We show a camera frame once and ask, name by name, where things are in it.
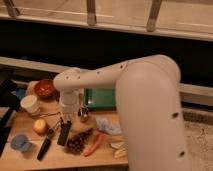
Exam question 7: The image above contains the yellow banana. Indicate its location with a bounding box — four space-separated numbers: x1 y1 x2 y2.
110 142 127 158

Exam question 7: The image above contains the metal spoon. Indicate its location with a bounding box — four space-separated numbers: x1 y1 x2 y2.
33 112 60 118

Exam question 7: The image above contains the bunch of dark grapes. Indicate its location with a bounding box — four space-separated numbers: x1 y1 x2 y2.
67 128 93 155

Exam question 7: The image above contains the blue plastic cup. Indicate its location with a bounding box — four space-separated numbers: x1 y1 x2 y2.
10 134 31 153

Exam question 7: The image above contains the orange carrot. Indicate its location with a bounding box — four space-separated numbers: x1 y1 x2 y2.
84 134 105 157

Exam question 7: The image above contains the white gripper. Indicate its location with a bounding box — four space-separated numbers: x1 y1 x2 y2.
59 90 79 124

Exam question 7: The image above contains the crumpled blue white cloth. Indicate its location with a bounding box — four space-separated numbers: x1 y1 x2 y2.
96 117 122 135

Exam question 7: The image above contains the red yellow apple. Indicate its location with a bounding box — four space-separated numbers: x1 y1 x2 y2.
33 119 48 135

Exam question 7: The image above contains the black rectangular eraser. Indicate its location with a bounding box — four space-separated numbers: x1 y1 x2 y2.
57 121 71 146

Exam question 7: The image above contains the wooden cutting board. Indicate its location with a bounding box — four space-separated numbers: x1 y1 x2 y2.
25 80 84 116

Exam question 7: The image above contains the red bowl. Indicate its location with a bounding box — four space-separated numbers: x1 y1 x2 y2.
34 79 55 98

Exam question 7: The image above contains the white paper cup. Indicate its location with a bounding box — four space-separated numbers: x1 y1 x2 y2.
20 95 40 116

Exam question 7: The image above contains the green plastic tray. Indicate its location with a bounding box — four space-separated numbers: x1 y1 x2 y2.
84 89 116 111

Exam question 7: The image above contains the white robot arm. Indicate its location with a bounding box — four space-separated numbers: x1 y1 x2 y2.
54 55 191 171

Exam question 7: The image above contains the black chair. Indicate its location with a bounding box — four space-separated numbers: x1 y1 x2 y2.
0 68 20 156

